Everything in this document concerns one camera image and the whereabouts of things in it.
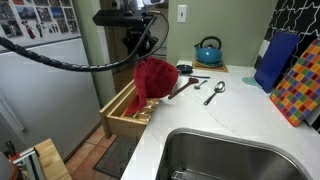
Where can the brown wooden spoon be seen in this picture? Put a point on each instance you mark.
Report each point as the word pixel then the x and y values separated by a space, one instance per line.
pixel 181 89

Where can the aluminium extrusion bar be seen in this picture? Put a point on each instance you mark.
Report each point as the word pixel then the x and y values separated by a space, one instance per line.
pixel 31 163

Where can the wooden cutlery organizer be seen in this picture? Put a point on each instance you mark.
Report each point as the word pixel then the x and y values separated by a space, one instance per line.
pixel 146 113

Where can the teal round coaster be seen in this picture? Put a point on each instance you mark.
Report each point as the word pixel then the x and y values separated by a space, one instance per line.
pixel 249 82

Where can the white wall outlet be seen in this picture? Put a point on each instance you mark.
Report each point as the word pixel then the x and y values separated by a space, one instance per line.
pixel 263 48

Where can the white light switch plate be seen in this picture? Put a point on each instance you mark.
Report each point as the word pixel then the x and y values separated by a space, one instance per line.
pixel 181 13

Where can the black round dish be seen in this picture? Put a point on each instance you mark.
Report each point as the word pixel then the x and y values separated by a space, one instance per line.
pixel 184 69

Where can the red towel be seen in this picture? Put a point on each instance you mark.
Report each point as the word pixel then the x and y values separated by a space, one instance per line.
pixel 156 78

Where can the wooden trivet board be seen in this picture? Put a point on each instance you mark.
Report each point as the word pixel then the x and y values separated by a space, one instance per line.
pixel 220 69

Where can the metal vent grille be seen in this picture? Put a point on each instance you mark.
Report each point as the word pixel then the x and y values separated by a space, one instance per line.
pixel 161 51

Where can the large metal spoon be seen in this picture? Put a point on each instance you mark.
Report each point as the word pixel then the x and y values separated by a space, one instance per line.
pixel 219 87

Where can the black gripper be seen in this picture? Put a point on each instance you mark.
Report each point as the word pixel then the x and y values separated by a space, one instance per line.
pixel 138 40

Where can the red dress dancer magnet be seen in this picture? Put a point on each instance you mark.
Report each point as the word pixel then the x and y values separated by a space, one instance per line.
pixel 29 31

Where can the wooden kitchen drawer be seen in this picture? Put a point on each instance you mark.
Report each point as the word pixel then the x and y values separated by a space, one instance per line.
pixel 123 126

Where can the blue rectangular container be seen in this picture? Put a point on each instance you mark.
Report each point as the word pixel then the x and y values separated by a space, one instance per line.
pixel 276 60

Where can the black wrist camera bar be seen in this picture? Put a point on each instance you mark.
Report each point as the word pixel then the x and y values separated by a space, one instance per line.
pixel 116 18

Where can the stainless steel sink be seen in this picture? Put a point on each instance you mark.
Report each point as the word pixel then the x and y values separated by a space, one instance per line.
pixel 233 160

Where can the colourful checkered cutting board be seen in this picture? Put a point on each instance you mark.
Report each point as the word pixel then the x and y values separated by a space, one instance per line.
pixel 300 90

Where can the red black clamp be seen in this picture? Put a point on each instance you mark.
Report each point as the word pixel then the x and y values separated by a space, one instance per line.
pixel 13 155

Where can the white refrigerator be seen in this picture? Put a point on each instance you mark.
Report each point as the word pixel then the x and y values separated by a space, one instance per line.
pixel 50 100

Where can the small metal spoon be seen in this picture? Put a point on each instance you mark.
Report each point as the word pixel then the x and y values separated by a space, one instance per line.
pixel 196 87

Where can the dark patterned floor rug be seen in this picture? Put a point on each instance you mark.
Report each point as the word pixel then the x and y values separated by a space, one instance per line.
pixel 116 156

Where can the dark thin utensil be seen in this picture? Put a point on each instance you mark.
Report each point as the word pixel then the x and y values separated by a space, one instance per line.
pixel 196 76

